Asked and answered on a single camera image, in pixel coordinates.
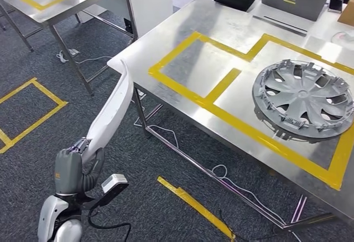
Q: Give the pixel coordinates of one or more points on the white desk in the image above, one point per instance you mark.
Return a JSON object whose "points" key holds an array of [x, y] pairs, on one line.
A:
{"points": [[256, 8]]}

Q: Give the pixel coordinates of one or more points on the white cabinet panel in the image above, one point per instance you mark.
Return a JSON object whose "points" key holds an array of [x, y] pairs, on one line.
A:
{"points": [[152, 2]]}

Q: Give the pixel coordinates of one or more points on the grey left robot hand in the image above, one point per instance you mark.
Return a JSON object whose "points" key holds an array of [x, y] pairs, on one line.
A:
{"points": [[67, 172]]}

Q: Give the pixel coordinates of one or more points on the yellow tape two-cell frame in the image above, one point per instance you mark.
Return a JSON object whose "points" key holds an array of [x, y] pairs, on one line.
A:
{"points": [[223, 84]]}

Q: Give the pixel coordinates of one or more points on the long curved white plastic part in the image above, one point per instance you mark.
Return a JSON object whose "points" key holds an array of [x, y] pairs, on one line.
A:
{"points": [[110, 116]]}

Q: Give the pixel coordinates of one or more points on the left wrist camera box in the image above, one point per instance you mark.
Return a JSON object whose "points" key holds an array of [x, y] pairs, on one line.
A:
{"points": [[113, 182]]}

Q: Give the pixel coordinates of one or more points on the yellow tape strip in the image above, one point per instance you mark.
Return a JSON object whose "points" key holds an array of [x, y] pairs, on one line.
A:
{"points": [[193, 206]]}

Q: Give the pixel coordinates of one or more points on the black smartphone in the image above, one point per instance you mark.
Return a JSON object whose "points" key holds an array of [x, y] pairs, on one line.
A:
{"points": [[335, 5]]}

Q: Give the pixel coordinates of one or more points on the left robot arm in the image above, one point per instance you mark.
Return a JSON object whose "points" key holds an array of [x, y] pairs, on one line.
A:
{"points": [[50, 214]]}

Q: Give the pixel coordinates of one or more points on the yellow tape square outline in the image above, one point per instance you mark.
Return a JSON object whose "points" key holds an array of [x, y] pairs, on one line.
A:
{"points": [[33, 127]]}

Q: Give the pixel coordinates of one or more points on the black power socket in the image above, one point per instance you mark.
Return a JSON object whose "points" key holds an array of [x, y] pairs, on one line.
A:
{"points": [[127, 26]]}

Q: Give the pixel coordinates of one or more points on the steel workbench table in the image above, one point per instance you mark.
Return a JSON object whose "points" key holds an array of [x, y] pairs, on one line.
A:
{"points": [[193, 24]]}

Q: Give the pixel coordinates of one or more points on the grey plastic wheel hubcap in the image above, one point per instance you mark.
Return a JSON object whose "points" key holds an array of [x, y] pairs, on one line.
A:
{"points": [[303, 95]]}

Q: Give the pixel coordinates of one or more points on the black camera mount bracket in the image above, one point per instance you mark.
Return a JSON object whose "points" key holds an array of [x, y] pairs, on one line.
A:
{"points": [[96, 200]]}

